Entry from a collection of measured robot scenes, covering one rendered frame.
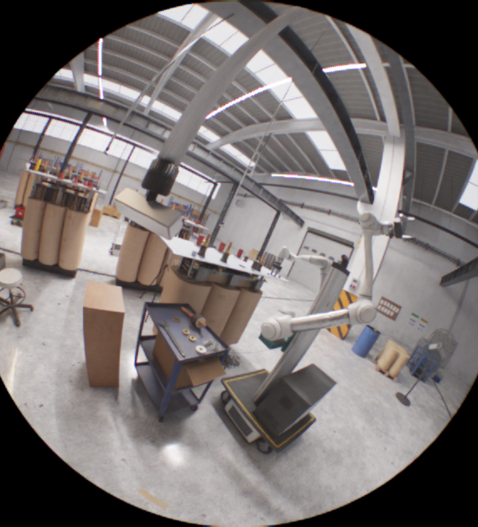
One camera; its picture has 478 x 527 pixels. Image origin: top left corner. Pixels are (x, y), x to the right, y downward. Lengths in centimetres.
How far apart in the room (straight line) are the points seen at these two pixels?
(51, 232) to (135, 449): 292
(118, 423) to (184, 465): 62
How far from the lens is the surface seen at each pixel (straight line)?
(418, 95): 972
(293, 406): 150
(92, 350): 155
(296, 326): 117
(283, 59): 371
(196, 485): 173
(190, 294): 175
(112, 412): 184
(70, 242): 320
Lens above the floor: 166
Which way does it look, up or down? 8 degrees down
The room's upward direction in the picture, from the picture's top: 23 degrees clockwise
